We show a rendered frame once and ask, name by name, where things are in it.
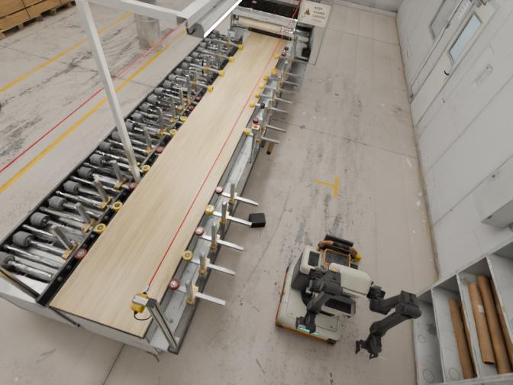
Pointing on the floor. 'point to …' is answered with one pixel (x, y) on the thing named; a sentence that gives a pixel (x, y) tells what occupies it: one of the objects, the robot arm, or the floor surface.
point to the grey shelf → (433, 294)
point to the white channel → (198, 8)
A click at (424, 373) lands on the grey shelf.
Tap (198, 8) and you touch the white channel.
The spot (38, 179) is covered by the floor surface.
